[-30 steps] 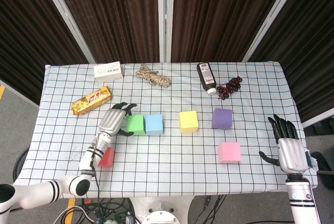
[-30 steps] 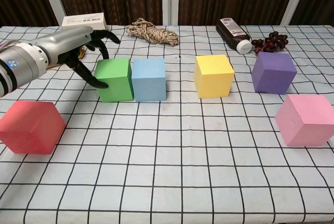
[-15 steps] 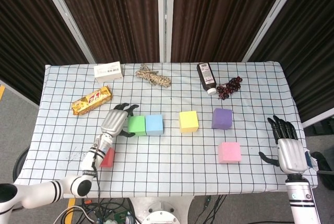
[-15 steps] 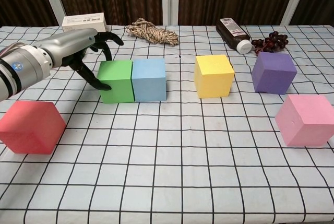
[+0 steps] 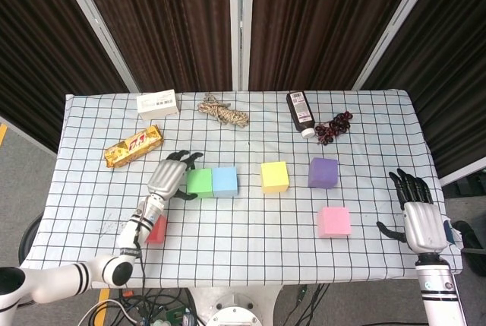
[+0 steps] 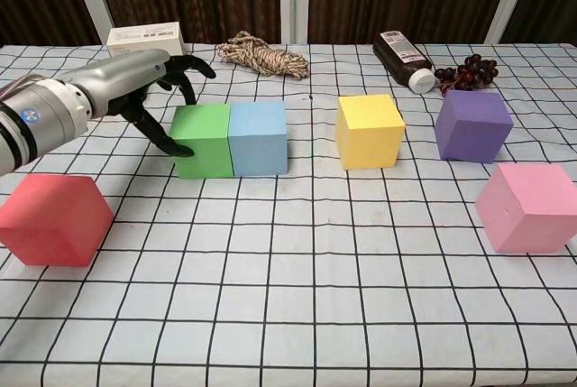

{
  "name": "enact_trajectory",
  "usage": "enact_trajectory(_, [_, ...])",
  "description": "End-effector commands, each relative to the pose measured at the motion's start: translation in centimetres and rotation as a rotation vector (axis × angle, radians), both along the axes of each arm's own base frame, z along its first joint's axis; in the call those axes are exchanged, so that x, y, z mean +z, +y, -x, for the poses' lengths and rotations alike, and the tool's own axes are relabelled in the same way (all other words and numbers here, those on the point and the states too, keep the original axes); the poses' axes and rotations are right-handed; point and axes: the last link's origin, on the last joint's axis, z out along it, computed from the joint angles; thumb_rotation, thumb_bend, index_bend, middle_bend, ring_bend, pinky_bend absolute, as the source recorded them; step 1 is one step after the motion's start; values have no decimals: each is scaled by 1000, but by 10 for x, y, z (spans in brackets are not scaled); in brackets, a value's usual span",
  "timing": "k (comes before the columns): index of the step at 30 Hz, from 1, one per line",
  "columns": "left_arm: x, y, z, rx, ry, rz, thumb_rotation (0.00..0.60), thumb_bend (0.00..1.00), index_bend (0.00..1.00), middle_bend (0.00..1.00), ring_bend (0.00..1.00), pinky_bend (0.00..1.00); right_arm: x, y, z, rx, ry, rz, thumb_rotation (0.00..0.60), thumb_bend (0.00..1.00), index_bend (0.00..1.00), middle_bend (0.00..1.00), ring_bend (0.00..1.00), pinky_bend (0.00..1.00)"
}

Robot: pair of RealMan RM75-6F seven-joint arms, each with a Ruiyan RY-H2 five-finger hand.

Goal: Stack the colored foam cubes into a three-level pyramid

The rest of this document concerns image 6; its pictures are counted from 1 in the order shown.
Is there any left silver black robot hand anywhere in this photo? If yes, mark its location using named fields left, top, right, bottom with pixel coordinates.
left=62, top=48, right=216, bottom=158

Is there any green foam cube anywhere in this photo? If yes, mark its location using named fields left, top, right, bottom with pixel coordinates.
left=169, top=103, right=235, bottom=180

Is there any blue foam cube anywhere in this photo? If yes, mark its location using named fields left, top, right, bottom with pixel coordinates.
left=227, top=100, right=289, bottom=178

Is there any red foam cube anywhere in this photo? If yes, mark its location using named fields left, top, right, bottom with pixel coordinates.
left=0, top=173, right=115, bottom=268

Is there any yellow foam cube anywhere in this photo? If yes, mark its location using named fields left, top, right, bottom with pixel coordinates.
left=334, top=94, right=407, bottom=171

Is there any pink foam cube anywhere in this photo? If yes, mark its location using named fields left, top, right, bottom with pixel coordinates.
left=475, top=162, right=577, bottom=254

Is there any purple foam cube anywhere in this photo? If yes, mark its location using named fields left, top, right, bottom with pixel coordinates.
left=435, top=89, right=515, bottom=165

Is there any white cardboard box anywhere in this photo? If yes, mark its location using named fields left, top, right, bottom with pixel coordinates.
left=105, top=21, right=185, bottom=60

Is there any dark brown bottle white cap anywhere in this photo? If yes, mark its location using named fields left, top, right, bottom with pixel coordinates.
left=372, top=30, right=437, bottom=93

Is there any coiled beige rope bundle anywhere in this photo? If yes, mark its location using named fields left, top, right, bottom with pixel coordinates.
left=216, top=30, right=310, bottom=79

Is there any dark red bead string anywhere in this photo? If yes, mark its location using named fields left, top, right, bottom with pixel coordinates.
left=433, top=53, right=499, bottom=92

